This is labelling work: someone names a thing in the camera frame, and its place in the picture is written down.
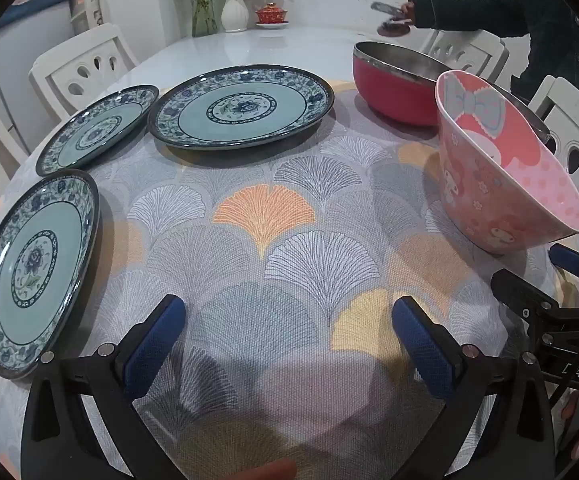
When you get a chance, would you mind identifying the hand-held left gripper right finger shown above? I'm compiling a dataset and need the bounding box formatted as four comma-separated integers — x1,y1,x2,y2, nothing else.
392,296,556,480

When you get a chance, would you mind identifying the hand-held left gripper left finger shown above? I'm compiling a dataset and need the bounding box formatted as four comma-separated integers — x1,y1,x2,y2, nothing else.
20,294,187,480

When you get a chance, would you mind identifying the pink cartoon bowl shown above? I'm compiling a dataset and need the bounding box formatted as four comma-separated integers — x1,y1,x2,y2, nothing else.
435,71,579,254

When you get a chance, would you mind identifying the fan-pattern tablecloth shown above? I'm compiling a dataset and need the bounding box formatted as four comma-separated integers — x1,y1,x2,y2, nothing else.
0,77,579,480

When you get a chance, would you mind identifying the red steel bowl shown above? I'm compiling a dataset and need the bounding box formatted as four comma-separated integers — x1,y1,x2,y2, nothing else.
353,41,463,127

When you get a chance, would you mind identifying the large floral teal plate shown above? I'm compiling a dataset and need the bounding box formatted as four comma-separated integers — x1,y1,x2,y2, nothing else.
148,64,335,150

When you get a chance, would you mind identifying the phone stand with brown base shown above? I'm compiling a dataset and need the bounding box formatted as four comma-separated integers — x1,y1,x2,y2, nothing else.
371,1,415,37

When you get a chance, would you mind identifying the grey refrigerator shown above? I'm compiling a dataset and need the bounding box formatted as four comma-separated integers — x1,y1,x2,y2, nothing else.
0,0,87,128

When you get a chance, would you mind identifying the white ribbed vase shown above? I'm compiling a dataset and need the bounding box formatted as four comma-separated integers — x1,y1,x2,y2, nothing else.
220,0,249,33

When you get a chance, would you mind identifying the red lidded tea cup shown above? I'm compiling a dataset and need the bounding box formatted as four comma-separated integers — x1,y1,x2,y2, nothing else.
255,3,290,29

